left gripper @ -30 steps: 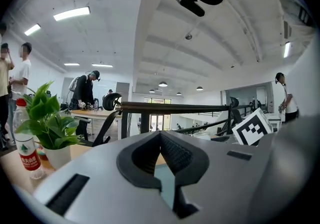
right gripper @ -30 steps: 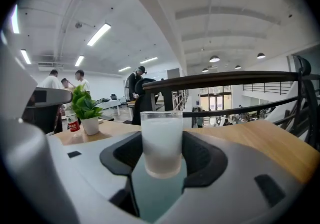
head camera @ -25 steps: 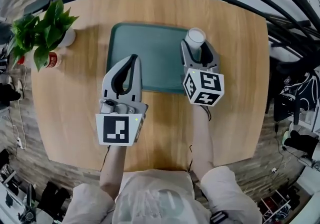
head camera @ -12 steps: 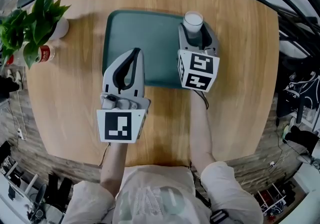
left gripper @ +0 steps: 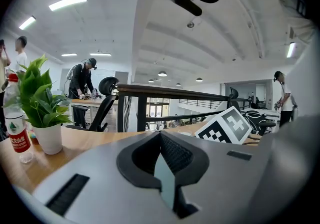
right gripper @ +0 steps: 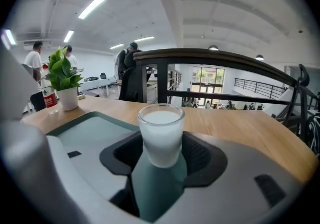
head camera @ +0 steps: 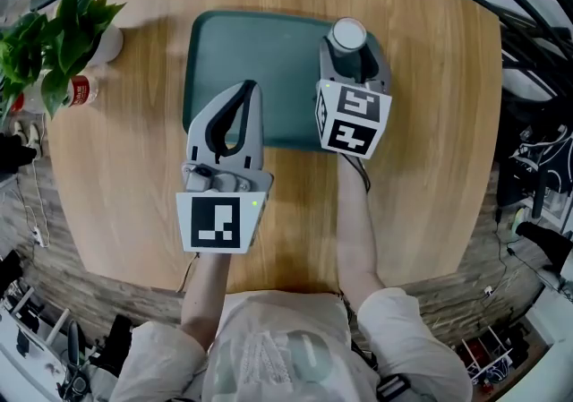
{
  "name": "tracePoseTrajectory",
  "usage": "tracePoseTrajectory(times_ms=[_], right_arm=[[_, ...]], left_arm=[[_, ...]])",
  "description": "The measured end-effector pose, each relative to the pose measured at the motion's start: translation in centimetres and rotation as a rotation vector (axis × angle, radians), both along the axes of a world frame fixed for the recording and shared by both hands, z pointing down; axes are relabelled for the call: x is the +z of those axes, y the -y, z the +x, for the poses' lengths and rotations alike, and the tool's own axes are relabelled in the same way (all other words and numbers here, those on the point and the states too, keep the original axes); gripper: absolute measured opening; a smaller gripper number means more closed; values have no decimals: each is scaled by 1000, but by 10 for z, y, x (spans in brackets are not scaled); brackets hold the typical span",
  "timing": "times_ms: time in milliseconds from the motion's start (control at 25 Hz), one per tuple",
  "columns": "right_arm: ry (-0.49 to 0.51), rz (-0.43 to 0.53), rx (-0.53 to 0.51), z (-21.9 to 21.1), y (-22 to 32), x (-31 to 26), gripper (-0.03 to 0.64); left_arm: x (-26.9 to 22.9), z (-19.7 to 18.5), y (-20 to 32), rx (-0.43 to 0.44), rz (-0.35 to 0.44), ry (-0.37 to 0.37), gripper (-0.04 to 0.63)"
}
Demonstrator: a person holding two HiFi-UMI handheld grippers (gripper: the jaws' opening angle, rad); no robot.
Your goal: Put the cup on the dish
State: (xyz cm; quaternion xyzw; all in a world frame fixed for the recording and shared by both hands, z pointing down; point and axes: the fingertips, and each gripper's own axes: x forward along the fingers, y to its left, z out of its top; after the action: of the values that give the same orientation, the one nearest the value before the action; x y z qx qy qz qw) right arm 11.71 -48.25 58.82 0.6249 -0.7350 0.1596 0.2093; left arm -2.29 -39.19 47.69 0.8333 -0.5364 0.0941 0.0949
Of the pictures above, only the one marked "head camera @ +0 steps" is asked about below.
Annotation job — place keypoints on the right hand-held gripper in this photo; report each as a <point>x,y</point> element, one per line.
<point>353,122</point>

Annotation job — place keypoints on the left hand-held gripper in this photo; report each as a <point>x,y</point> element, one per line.
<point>224,221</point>

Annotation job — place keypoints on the white cup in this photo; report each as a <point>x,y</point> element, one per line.
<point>347,34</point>

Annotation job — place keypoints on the dark green plastic tray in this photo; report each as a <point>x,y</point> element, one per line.
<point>268,64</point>

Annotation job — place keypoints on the person's left forearm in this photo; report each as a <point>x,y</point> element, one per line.
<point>203,297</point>

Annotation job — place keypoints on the person's right forearm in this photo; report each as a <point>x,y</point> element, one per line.
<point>356,230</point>

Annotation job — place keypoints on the clear bottle red label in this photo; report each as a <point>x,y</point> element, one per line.
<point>81,91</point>

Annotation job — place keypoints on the green potted plant white pot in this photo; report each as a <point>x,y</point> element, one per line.
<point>58,37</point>

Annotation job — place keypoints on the white shoe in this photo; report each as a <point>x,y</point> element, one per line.
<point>35,138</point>
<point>20,132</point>

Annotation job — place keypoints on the white power strip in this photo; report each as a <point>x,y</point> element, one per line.
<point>40,236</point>

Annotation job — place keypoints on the person's white printed t-shirt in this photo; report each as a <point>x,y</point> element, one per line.
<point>286,346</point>

